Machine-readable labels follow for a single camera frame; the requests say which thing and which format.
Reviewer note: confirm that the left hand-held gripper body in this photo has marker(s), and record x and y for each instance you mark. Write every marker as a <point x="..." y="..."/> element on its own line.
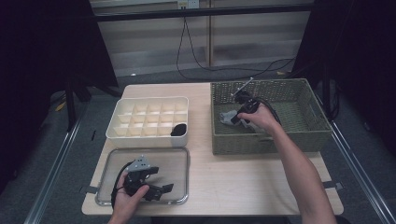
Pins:
<point x="135" y="182"/>

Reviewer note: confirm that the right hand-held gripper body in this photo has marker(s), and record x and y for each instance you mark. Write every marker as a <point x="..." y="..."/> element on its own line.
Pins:
<point x="247" y="102"/>

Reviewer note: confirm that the grey sock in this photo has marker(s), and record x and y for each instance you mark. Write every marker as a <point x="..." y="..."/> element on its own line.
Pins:
<point x="250" y="127"/>
<point x="225" y="118"/>

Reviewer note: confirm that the clear box lid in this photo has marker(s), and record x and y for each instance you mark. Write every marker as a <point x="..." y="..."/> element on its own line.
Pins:
<point x="174" y="165"/>

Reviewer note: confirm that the white divided storage box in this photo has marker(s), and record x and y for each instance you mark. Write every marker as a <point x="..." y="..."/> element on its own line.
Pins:
<point x="149" y="141"/>

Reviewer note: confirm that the green woven basket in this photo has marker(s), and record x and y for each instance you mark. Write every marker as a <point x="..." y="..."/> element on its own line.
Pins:
<point x="295" y="99"/>

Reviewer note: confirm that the person's right hand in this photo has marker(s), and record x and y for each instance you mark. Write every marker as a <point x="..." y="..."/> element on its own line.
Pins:
<point x="261" y="119"/>

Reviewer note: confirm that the person's left hand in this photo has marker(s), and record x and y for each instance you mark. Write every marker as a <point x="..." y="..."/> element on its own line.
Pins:
<point x="124" y="205"/>

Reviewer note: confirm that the grey tape piece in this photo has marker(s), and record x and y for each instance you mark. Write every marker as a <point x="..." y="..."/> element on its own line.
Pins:
<point x="336" y="185"/>
<point x="92" y="189"/>

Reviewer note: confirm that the yellow floor scrap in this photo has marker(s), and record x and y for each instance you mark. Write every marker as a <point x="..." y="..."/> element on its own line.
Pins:
<point x="281" y="73"/>
<point x="60" y="106"/>

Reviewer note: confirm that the black horizontal bar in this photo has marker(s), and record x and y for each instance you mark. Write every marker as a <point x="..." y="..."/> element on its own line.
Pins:
<point x="218" y="11"/>

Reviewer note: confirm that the black curtain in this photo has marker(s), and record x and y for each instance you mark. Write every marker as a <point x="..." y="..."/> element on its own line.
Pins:
<point x="358" y="46"/>
<point x="46" y="46"/>

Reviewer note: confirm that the metal floor rail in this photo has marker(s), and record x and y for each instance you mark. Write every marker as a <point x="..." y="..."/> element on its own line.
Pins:
<point x="53" y="177"/>
<point x="358" y="174"/>

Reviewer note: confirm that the white wall socket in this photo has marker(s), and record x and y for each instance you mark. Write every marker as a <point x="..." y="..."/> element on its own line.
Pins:
<point x="193" y="3"/>

